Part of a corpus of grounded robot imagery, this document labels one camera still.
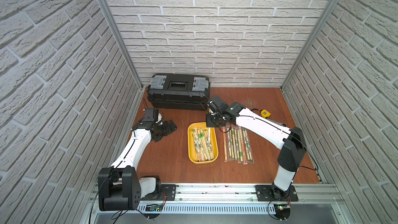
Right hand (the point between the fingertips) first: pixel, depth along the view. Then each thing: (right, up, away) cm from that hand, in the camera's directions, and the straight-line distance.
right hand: (210, 122), depth 82 cm
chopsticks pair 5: (+13, -15, +7) cm, 21 cm away
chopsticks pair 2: (+20, -18, +5) cm, 28 cm away
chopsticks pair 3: (+18, -19, +3) cm, 26 cm away
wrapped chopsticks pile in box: (-4, -14, +7) cm, 16 cm away
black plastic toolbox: (-19, +18, +10) cm, 28 cm away
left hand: (-21, -3, +3) cm, 22 cm away
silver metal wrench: (+49, -4, +15) cm, 52 cm away
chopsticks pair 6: (+9, -14, +8) cm, 19 cm away
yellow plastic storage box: (+3, -11, +4) cm, 12 cm away
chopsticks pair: (+23, -19, +5) cm, 30 cm away
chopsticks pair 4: (+15, -13, +8) cm, 21 cm away
